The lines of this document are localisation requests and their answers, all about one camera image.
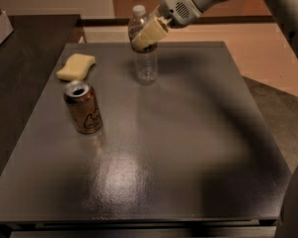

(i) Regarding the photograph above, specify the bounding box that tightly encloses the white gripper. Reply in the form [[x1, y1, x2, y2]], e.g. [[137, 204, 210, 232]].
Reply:
[[131, 0, 202, 50]]

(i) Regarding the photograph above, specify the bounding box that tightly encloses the clear plastic water bottle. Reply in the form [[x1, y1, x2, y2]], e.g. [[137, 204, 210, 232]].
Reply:
[[128, 5, 158, 85]]

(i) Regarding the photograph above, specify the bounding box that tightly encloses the orange soda can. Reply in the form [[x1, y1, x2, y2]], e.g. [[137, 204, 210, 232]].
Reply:
[[64, 79, 102, 134]]

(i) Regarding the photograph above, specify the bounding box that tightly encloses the yellow sponge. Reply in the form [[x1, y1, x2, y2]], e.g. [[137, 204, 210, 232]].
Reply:
[[57, 54, 95, 81]]

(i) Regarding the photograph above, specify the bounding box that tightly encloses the dark wooden side counter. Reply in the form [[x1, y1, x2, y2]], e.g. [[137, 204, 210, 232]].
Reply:
[[0, 15, 80, 176]]

